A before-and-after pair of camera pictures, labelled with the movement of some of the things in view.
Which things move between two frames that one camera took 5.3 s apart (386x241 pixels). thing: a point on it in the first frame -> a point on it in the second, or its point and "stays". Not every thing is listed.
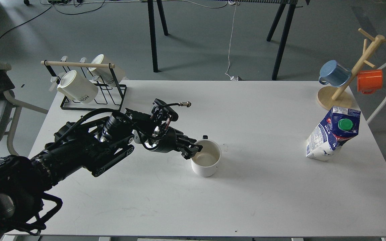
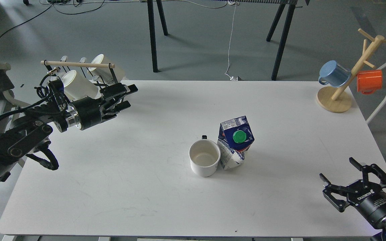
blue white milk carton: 341,125 -> 235,136
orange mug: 368,81 stays
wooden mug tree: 329,97 stays
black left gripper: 167,139 -> 85,112
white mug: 205,162 stays
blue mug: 336,75 stays
